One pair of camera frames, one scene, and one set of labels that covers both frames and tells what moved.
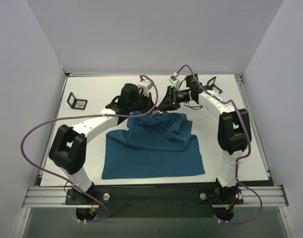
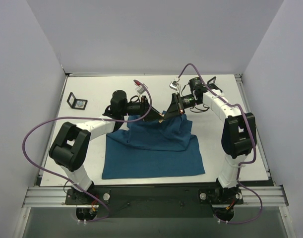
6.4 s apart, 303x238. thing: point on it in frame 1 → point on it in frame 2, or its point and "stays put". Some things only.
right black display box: [211, 86] stays put
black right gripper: [171, 97] → [176, 103]
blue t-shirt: [158, 145] stays put
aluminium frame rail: [47, 197] stays put
